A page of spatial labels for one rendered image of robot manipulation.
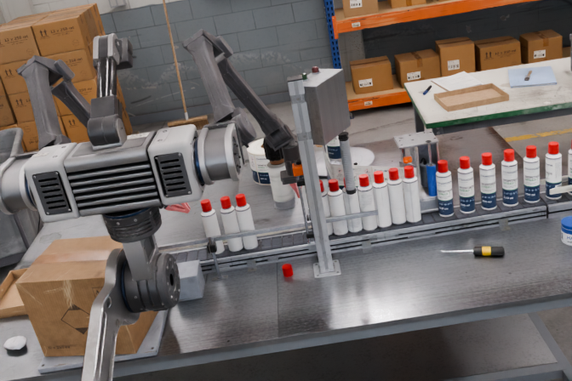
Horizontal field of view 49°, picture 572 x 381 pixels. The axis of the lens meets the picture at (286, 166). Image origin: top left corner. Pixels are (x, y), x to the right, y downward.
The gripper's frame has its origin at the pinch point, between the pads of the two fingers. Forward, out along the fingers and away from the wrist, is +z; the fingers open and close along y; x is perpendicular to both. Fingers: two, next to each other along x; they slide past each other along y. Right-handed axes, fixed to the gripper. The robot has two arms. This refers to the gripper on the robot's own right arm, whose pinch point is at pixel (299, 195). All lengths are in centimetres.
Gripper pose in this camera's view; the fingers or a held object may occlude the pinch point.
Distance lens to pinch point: 224.0
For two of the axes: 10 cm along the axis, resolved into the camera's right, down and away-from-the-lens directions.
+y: -9.9, 1.7, 0.4
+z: 1.7, 9.0, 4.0
